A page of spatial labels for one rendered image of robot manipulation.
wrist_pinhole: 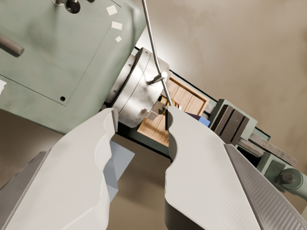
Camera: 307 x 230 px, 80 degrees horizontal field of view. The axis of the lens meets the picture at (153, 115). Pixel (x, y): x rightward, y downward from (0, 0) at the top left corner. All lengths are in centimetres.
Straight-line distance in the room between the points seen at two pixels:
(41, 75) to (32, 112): 11
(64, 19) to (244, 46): 216
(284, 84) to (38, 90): 279
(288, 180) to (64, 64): 132
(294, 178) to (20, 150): 210
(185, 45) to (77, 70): 162
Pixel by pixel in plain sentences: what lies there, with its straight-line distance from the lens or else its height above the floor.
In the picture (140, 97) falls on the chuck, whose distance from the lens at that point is 64.
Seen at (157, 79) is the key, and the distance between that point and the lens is 60.
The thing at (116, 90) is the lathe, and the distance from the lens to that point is 69.
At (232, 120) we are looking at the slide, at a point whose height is 97.
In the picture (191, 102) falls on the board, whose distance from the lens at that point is 111.
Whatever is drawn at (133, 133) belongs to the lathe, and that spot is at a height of 54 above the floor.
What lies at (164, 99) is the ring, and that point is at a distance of 80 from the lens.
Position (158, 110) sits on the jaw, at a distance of 72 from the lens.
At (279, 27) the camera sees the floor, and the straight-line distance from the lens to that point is 294.
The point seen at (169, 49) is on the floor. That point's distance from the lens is 203.
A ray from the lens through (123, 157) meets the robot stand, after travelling 120.
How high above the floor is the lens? 186
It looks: 72 degrees down
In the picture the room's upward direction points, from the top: 116 degrees clockwise
